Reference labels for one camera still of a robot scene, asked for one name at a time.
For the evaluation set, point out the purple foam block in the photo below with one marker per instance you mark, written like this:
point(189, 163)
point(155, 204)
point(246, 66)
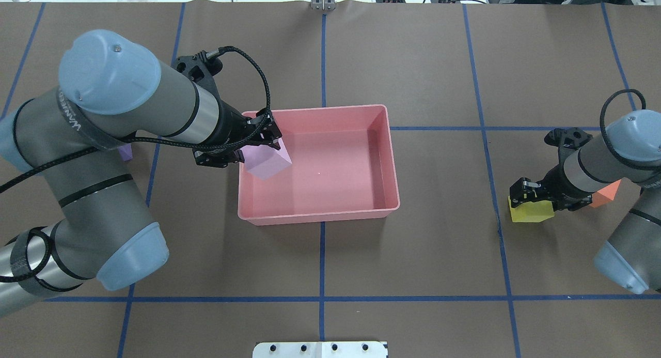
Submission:
point(126, 152)

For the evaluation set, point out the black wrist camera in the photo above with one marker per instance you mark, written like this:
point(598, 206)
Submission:
point(567, 141)
point(201, 68)

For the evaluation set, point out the yellow foam block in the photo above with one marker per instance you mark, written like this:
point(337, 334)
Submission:
point(531, 211)

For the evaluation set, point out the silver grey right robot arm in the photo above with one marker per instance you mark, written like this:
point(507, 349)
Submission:
point(616, 171)

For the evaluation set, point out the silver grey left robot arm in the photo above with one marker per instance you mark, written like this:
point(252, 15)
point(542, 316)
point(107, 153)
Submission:
point(112, 92)

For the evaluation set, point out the pink foam block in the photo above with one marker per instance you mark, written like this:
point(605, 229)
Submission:
point(264, 161)

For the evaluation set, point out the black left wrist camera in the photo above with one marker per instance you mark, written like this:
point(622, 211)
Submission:
point(201, 68)

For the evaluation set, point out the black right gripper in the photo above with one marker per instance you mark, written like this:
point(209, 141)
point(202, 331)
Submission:
point(556, 182)

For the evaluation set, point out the orange foam block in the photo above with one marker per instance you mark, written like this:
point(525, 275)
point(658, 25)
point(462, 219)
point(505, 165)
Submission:
point(605, 195)

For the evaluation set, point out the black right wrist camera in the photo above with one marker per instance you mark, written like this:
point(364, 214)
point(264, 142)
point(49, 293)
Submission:
point(567, 141)

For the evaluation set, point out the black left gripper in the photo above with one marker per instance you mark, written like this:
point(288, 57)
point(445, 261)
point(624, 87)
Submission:
point(227, 126)

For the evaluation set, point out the pink plastic bin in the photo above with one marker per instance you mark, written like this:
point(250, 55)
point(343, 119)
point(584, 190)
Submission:
point(343, 169)

